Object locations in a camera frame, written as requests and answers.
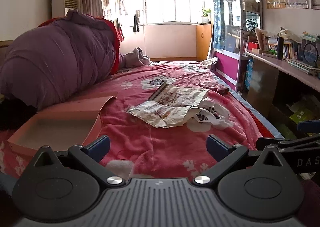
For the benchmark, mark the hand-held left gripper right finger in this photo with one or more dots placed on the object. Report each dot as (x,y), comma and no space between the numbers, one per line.
(217,148)

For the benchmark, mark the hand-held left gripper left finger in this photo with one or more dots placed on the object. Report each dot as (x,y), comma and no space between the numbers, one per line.
(100,146)

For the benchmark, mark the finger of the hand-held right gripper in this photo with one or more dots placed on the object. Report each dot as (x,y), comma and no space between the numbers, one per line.
(309,126)
(277,145)

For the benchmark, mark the pink cardboard box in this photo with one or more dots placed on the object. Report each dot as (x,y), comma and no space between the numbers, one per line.
(57,127)

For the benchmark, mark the beige printed shopping bag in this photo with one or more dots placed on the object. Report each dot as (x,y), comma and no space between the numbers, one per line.
(172,107)

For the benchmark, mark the green books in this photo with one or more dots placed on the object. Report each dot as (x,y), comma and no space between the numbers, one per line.
(301,114)

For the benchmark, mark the pink floral blanket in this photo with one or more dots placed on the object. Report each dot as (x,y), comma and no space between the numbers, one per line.
(155,142)

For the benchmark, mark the brown cardboard panel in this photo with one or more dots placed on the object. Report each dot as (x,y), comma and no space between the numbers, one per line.
(262,86)

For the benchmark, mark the blue package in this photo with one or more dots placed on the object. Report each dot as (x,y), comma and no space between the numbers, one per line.
(249,74)

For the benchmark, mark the row of books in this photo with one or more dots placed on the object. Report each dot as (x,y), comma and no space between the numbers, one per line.
(290,50)

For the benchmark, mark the black bottle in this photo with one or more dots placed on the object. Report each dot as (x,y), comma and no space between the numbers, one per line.
(279,48)

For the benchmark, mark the white cloth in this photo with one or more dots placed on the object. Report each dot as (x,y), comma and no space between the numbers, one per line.
(210,63)

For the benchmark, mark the lilac cloth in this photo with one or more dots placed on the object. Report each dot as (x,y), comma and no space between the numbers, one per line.
(136,58)

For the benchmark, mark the purple quilt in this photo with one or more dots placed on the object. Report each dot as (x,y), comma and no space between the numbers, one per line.
(55,59)

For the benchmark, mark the red box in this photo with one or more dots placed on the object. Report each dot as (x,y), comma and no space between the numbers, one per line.
(253,45)

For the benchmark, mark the wooden cabinet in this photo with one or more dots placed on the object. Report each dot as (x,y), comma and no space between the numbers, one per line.
(203,41)

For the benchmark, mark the glass display cabinet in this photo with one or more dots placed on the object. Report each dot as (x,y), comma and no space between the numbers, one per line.
(235,41)

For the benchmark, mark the green houseplant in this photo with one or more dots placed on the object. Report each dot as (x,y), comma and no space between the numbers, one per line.
(250,26)

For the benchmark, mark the dark hanging garment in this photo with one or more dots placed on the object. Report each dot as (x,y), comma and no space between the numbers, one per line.
(136,23)

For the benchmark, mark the blue banner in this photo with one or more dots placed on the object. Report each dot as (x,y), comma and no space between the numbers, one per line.
(217,16)

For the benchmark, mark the potted plant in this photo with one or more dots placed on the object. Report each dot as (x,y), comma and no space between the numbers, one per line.
(206,15)

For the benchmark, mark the wooden headboard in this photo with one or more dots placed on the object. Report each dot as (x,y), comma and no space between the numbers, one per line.
(6,46)

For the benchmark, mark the white air conditioner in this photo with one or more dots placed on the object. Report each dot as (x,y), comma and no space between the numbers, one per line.
(66,4)

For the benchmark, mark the window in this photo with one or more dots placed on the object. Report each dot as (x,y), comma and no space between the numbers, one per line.
(185,1)

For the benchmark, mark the round black frame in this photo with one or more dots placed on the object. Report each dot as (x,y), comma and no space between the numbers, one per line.
(311,53)

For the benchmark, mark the wooden picture frame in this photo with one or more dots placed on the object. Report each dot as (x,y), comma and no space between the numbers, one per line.
(261,39)

